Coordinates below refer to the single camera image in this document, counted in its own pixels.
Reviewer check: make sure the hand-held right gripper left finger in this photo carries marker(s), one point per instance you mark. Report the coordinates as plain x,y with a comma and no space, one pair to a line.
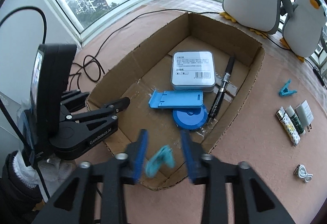
139,155

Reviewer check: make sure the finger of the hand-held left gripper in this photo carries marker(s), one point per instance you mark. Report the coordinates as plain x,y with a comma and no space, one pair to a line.
107,109
75,98

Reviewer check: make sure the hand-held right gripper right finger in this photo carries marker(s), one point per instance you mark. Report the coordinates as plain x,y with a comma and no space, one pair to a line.
187,152

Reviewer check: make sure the teal plastic clip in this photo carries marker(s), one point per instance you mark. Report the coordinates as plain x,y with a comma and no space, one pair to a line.
284,91
158,160

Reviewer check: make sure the blue round tape measure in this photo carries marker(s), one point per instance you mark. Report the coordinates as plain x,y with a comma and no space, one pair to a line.
190,119

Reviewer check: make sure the blue phone stand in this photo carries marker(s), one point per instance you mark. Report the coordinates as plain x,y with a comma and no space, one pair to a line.
178,100

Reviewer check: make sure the brown cardboard box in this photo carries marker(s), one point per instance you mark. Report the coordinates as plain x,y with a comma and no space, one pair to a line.
153,73

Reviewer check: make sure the black pen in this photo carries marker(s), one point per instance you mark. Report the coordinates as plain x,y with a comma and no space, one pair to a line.
221,86

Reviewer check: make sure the white square tin box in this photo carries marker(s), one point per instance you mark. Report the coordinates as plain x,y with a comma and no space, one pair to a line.
193,70

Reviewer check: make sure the patterned lighter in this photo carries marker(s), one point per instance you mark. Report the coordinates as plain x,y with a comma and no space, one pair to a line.
287,126

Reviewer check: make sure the green lip balm tube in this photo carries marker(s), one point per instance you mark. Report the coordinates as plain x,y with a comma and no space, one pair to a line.
293,118

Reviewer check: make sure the white wall charger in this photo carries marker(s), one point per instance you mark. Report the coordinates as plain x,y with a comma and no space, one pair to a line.
304,114

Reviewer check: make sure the person's left forearm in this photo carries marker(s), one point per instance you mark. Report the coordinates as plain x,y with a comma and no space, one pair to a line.
15,201

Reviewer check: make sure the person's left hand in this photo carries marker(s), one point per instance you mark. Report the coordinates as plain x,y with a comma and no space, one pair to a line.
58,169

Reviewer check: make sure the checkered cloth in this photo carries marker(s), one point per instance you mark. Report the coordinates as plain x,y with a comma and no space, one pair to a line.
178,1

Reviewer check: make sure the small penguin plush toy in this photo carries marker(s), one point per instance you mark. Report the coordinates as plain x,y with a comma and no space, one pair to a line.
301,29

